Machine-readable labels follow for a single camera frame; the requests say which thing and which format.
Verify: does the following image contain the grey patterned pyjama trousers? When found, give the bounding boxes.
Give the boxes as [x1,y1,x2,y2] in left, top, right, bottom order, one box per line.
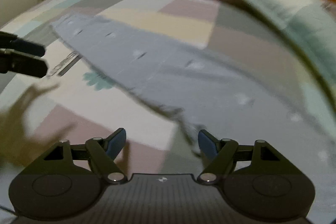
[49,13,336,214]

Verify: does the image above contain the patchwork pastel bed sheet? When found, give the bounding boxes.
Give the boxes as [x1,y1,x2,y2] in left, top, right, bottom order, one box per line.
[1,0,335,223]

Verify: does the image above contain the checked pastel pillow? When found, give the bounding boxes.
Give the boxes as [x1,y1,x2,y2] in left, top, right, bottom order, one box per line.
[225,0,336,99]

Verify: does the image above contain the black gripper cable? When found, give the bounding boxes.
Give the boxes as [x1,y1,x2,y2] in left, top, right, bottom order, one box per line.
[0,204,18,217]

